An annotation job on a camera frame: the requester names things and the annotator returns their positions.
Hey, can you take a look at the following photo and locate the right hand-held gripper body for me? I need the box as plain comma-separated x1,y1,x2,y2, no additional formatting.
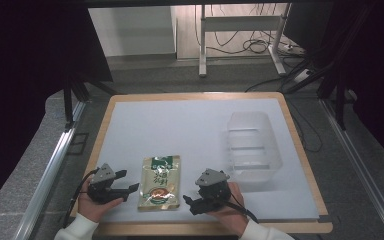
194,168,232,214

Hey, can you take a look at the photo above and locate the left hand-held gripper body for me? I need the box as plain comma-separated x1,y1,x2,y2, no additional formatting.
87,162,126,205

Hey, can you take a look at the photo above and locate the golden green seasoning packet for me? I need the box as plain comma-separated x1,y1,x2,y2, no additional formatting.
136,154,182,212

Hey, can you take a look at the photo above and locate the clear plastic container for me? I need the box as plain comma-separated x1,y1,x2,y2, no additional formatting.
225,111,284,183

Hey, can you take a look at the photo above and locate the person's left hand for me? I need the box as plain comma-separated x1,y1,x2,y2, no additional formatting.
77,178,125,224

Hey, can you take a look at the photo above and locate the person's right hand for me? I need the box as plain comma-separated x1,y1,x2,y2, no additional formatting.
209,181,250,238

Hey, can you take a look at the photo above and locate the black metal stand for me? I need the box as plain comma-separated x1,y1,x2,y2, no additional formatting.
62,71,121,132
284,49,359,132

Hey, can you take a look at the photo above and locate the black curtain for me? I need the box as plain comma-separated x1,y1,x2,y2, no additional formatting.
0,0,114,218
326,0,384,173

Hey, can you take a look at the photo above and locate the white power strip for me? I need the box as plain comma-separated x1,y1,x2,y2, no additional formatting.
293,67,315,84

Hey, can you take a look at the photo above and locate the white cabinet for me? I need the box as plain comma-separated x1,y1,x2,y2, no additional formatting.
87,5,178,58

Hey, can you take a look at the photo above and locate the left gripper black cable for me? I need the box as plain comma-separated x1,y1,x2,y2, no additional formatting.
62,167,100,230

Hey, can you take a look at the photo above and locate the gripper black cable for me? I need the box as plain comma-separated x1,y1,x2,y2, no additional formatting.
224,192,260,225
62,167,100,230

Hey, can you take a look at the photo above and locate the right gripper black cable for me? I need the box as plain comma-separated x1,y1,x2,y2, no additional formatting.
224,192,260,225

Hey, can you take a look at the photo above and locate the aluminium floor rail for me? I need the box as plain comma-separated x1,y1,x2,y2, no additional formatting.
319,98,384,240
13,99,88,240

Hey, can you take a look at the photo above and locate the thin black floor cable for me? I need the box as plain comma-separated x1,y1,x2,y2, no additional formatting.
285,98,324,154

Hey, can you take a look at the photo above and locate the white metal desk frame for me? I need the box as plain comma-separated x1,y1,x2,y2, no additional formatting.
197,3,293,78

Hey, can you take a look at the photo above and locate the tangle of black floor cables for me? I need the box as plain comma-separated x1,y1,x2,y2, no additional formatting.
193,3,306,56

